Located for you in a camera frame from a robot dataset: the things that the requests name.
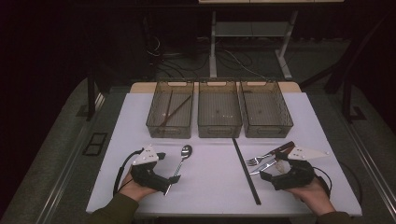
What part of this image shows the aluminium rail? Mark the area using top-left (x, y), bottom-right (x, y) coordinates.
top-left (340, 120), bottom-right (396, 213)
top-left (35, 91), bottom-right (106, 224)

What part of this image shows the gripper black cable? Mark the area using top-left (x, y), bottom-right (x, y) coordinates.
top-left (112, 147), bottom-right (145, 198)
top-left (312, 166), bottom-right (333, 199)

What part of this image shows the tangle of black floor cables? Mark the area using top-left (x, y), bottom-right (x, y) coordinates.
top-left (144, 34), bottom-right (210, 80)

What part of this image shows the person's left hand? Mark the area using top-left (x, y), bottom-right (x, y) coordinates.
top-left (118, 169), bottom-right (158, 203)

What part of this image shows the translucent grey plastic bin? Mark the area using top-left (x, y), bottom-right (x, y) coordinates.
top-left (145, 79), bottom-right (195, 140)
top-left (238, 78), bottom-right (294, 139)
top-left (197, 78), bottom-right (243, 139)

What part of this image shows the white floor cable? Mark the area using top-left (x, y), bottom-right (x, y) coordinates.
top-left (223, 49), bottom-right (266, 79)

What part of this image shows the black upright stand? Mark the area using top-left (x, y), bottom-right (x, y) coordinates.
top-left (341, 77), bottom-right (368, 124)
top-left (85, 66), bottom-right (97, 122)

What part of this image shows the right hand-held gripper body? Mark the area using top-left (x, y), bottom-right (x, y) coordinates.
top-left (270, 146), bottom-right (331, 190)

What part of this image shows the white desk with metal legs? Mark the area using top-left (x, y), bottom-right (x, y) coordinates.
top-left (198, 0), bottom-right (345, 81)

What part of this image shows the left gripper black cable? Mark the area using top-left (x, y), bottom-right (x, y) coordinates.
top-left (112, 147), bottom-right (145, 198)

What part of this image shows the black rectangular floor frame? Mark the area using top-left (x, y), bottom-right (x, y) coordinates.
top-left (82, 132), bottom-right (108, 157)

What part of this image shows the black slanted stand leg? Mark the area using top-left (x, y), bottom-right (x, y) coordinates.
top-left (323, 15), bottom-right (390, 94)

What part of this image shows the person's right hand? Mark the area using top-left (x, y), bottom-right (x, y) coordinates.
top-left (286, 178), bottom-right (337, 217)

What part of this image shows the silver metal spoon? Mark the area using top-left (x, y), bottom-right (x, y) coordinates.
top-left (163, 144), bottom-right (193, 197)

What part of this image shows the brown wooden chopstick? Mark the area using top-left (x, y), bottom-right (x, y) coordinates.
top-left (161, 94), bottom-right (192, 127)
top-left (160, 90), bottom-right (175, 127)

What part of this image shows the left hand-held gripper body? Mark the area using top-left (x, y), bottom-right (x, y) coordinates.
top-left (130, 144), bottom-right (173, 194)

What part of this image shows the thin black hanging cable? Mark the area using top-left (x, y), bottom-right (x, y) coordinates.
top-left (338, 161), bottom-right (364, 207)

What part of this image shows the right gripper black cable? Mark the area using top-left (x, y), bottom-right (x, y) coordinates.
top-left (312, 166), bottom-right (333, 199)

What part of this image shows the fork with brown handle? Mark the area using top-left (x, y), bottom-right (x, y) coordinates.
top-left (245, 140), bottom-right (296, 167)

